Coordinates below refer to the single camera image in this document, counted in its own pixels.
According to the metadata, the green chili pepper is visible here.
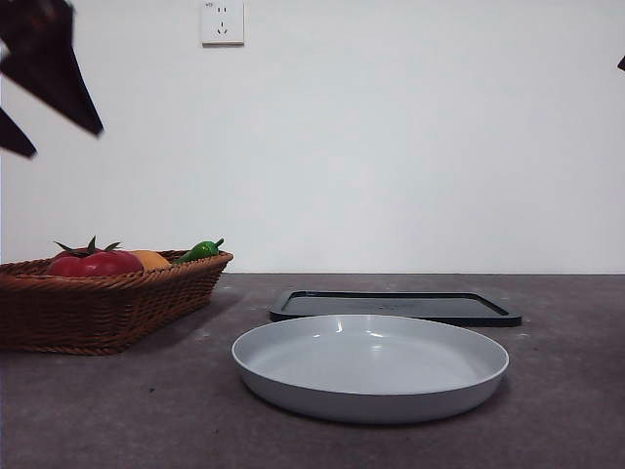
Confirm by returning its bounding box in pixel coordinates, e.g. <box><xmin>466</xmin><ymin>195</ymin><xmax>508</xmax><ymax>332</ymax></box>
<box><xmin>174</xmin><ymin>237</ymin><xmax>226</xmax><ymax>265</ymax></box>

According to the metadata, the black rectangular tray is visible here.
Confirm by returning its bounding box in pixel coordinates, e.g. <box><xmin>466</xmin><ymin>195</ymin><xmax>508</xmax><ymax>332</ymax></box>
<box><xmin>270</xmin><ymin>289</ymin><xmax>522</xmax><ymax>328</ymax></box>

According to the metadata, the white wall socket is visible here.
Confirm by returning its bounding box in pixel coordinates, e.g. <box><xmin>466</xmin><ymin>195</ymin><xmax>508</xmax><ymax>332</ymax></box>
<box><xmin>201</xmin><ymin>0</ymin><xmax>245</xmax><ymax>48</ymax></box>

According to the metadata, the red tomato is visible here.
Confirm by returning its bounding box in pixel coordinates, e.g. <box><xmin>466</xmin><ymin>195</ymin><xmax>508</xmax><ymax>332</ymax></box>
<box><xmin>46</xmin><ymin>235</ymin><xmax>146</xmax><ymax>277</ymax></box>

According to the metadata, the pale grey round plate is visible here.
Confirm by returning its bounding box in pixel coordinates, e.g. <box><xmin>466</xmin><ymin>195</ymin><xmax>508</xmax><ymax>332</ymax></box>
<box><xmin>230</xmin><ymin>313</ymin><xmax>511</xmax><ymax>425</ymax></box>

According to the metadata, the brown wicker basket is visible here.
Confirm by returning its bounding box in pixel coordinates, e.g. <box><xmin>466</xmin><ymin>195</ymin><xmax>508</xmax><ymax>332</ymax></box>
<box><xmin>0</xmin><ymin>249</ymin><xmax>234</xmax><ymax>356</ymax></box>

